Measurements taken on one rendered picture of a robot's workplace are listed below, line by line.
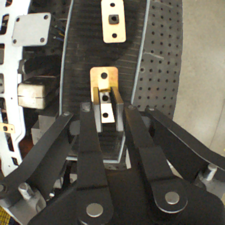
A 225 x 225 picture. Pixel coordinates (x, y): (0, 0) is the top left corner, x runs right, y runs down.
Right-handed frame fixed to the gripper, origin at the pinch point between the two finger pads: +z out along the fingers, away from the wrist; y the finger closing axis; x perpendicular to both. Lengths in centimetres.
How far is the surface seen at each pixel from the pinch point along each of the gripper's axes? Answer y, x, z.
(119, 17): 3.2, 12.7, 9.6
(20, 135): -31.4, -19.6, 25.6
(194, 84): 112, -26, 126
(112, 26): 1.8, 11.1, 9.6
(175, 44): 41, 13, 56
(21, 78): -25.4, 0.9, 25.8
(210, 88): 143, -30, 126
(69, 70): -5.9, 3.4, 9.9
